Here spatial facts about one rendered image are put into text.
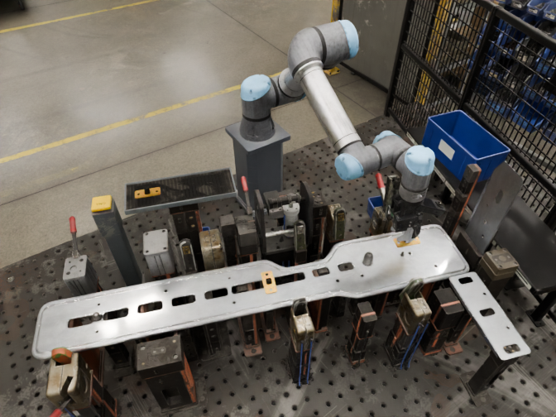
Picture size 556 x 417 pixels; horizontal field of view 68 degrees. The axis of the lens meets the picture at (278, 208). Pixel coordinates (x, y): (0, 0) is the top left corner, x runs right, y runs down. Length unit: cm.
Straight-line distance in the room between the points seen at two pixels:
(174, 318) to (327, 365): 57
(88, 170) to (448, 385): 294
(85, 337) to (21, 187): 244
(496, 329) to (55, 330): 130
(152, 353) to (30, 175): 271
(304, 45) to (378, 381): 111
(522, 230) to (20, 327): 187
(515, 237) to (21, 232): 292
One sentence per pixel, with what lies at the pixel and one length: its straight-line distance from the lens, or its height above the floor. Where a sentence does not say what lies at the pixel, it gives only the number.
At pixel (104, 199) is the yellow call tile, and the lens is 150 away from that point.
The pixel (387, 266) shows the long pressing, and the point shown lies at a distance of 144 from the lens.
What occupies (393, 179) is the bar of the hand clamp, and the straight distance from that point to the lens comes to 143.
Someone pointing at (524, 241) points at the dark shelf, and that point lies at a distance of 166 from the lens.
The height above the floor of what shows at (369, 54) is 40.
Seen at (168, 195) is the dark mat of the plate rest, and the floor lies 116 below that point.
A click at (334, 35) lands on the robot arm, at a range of 133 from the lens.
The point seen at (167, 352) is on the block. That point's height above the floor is 103.
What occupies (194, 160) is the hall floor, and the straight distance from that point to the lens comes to 345.
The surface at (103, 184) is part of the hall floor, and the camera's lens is 344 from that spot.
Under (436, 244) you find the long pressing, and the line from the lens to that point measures 156.
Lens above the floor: 212
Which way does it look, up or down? 45 degrees down
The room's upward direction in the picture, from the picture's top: straight up
